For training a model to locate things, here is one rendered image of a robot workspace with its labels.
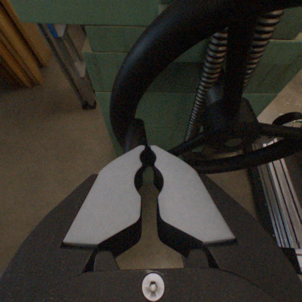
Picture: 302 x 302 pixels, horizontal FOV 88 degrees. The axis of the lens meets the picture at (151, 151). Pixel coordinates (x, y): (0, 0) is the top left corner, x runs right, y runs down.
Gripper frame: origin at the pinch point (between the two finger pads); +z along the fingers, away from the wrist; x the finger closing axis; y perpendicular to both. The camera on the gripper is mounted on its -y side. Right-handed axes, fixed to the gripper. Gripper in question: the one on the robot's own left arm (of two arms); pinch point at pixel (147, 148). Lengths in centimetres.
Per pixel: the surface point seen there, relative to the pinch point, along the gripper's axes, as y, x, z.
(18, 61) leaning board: -2, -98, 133
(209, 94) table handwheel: -2.0, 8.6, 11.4
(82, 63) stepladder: -1, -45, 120
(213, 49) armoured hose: -7.1, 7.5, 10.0
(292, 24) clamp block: -9.6, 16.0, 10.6
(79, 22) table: -10.7, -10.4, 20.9
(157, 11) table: -12.1, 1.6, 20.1
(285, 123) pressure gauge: 6.9, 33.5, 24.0
